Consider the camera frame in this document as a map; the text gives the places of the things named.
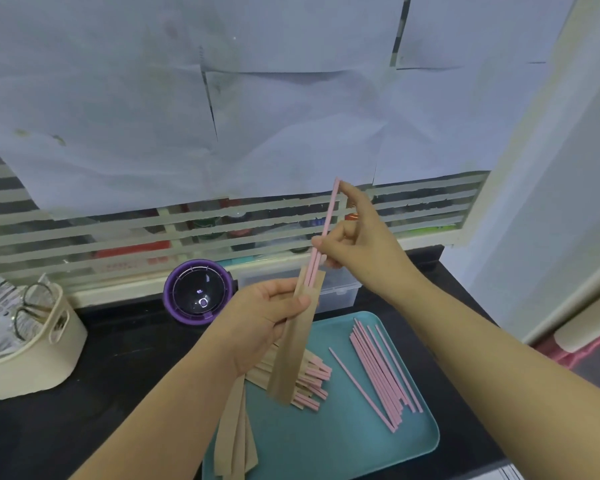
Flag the person's right hand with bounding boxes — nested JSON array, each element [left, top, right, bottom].
[[312, 180, 422, 301]]

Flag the person's left hand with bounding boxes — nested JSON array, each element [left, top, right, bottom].
[[206, 280, 314, 377]]

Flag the pink chopstick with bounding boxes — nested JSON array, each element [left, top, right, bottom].
[[310, 178, 342, 290], [305, 178, 339, 289]]

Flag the brown paper chopstick sleeve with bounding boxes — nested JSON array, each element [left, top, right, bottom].
[[266, 268, 326, 407]]

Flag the person's right forearm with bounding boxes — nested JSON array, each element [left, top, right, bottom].
[[380, 267, 600, 480]]

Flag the person's left forearm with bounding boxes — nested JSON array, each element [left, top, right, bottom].
[[69, 335, 247, 480]]

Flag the clear plastic storage box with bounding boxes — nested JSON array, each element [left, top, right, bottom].
[[235, 267, 361, 321]]

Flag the pile of sleeved pink chopsticks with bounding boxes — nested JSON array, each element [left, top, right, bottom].
[[245, 344, 333, 412]]

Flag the purple round domed lid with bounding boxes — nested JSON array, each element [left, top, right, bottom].
[[162, 259, 236, 327]]

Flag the white paper sheet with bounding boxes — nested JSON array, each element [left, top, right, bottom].
[[180, 0, 412, 75], [202, 69, 397, 201], [372, 0, 581, 188], [0, 0, 220, 221]]

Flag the pile of loose pink chopsticks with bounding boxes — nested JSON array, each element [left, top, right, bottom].
[[328, 318, 425, 435]]

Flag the teal plastic tray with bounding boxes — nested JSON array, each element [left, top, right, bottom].
[[201, 311, 441, 480]]

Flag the pile of empty paper sleeves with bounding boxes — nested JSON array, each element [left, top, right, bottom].
[[213, 374, 259, 480]]

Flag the frosted striped window pane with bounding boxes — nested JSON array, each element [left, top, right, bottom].
[[0, 137, 492, 298]]

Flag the metal scissors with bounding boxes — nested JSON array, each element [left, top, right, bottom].
[[13, 282, 65, 341]]

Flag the pink plastic stool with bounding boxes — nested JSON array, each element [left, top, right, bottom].
[[532, 331, 600, 371]]

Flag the beige plastic basket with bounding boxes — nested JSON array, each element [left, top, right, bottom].
[[0, 282, 89, 405]]

